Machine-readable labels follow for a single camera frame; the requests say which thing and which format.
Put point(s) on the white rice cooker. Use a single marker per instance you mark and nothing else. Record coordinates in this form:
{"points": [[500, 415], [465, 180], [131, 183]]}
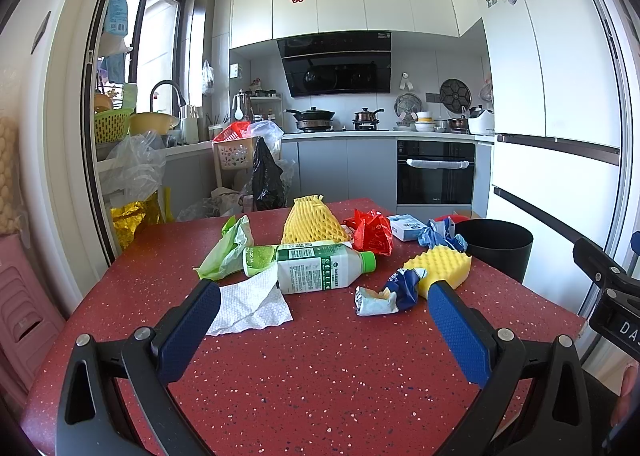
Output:
{"points": [[481, 121]]}

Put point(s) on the blue snack wrapper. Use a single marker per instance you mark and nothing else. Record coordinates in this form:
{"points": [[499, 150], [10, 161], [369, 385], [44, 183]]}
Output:
{"points": [[399, 293]]}

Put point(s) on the green-capped white juice bottle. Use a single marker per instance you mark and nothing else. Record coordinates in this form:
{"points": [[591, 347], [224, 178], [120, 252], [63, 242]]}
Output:
{"points": [[321, 266]]}

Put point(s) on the white blue carton box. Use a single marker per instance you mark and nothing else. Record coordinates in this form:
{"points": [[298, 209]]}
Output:
{"points": [[406, 227]]}

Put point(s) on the black trash bin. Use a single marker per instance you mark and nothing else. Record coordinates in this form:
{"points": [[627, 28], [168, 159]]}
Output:
{"points": [[502, 245]]}

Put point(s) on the pink plastic chair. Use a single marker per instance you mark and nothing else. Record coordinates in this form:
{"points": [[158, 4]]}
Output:
{"points": [[30, 323]]}

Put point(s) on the blue glove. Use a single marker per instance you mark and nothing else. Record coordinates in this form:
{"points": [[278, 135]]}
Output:
{"points": [[442, 233]]}

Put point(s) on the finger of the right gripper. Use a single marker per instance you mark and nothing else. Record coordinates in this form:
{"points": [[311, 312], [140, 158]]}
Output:
{"points": [[598, 266]]}

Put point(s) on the gold foil bag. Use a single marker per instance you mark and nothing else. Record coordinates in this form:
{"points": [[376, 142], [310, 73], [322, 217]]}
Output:
{"points": [[135, 217]]}

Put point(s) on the black plastic bag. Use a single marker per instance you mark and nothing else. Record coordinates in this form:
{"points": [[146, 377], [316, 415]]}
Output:
{"points": [[267, 187]]}

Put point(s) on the black range hood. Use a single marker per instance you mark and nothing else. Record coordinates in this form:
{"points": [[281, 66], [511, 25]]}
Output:
{"points": [[342, 62]]}

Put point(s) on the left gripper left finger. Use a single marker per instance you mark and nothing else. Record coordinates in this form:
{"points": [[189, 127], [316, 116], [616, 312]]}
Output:
{"points": [[93, 418]]}

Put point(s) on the black kitchen faucet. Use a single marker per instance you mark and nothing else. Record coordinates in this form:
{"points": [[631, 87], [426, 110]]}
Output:
{"points": [[166, 96]]}

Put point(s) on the yellow basin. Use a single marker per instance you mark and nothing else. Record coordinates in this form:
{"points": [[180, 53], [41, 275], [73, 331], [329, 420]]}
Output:
{"points": [[142, 122]]}

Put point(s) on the white paper towel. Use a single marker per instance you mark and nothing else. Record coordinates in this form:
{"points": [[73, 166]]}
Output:
{"points": [[256, 303]]}

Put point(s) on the black wok with lid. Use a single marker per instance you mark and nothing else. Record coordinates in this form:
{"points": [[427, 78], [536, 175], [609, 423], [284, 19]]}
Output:
{"points": [[312, 120]]}

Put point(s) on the yellow foam fruit net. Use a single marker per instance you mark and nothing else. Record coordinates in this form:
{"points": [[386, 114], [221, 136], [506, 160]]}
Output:
{"points": [[311, 220]]}

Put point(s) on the green plastic basket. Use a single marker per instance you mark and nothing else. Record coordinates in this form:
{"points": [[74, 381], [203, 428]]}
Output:
{"points": [[111, 125]]}

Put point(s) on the black built-in oven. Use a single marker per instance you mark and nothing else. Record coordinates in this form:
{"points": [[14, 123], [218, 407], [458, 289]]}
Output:
{"points": [[435, 173]]}

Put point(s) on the yellow sponge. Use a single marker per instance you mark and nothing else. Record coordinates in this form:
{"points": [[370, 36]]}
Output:
{"points": [[440, 263]]}

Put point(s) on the light green drink bottle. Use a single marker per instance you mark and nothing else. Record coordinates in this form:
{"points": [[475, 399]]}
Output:
{"points": [[257, 259]]}

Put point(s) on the white refrigerator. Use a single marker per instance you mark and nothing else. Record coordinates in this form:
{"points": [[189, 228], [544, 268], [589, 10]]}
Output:
{"points": [[561, 166]]}

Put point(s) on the green plastic wrapper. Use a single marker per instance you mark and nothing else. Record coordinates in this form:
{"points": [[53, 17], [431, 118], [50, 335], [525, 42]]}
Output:
{"points": [[226, 258]]}

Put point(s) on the red plastic bag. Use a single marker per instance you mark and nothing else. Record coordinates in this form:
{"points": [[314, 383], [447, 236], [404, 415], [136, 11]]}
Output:
{"points": [[370, 231]]}

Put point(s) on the beige perforated storage basket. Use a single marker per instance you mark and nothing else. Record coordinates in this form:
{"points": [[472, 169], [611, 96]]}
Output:
{"points": [[231, 156]]}

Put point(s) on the person's right hand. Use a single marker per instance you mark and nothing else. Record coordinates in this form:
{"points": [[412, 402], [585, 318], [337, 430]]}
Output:
{"points": [[623, 404]]}

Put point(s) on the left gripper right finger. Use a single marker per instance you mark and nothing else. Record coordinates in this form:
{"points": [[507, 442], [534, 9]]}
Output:
{"points": [[532, 396]]}

